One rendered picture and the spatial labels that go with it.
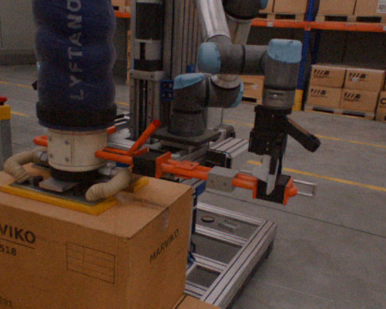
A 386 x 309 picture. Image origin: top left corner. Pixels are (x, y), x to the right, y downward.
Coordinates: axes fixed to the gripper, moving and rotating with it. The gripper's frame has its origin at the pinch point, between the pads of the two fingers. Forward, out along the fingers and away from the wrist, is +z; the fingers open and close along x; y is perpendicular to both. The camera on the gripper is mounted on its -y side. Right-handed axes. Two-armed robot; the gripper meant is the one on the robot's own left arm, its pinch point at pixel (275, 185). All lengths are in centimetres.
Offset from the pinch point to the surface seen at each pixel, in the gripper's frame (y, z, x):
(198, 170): 21.3, 0.3, -0.5
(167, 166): 29.0, -0.5, 3.1
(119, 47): 602, 34, -886
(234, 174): 10.6, -1.2, 0.9
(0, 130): 148, 20, -53
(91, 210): 45.4, 11.7, 14.9
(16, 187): 72, 11, 13
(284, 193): -3.2, -0.3, 4.6
